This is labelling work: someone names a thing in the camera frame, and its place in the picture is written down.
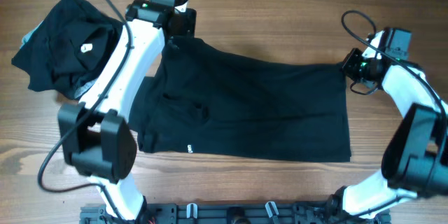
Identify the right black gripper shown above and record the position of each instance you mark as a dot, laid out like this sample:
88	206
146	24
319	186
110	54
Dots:
350	66

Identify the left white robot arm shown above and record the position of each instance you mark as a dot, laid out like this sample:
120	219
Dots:
96	138

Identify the black t-shirt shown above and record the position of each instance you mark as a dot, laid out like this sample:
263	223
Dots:
202	100

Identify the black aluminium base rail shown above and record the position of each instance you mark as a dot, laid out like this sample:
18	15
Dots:
270	212

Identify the folded black clothes pile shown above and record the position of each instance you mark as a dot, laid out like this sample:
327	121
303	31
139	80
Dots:
69	49

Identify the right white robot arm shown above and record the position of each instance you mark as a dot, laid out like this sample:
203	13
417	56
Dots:
414	164

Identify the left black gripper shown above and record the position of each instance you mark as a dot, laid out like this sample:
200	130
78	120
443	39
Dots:
188	29

